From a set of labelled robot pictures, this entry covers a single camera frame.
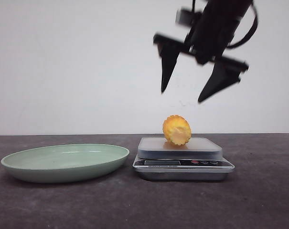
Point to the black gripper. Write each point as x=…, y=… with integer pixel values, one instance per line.
x=206, y=41

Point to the yellow corn cob piece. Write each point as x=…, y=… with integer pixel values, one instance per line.
x=176, y=130

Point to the silver digital kitchen scale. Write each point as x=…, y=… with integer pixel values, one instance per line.
x=199, y=159

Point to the green shallow plate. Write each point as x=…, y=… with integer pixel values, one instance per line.
x=65, y=163

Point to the small wrist camera box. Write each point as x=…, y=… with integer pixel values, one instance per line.
x=187, y=17

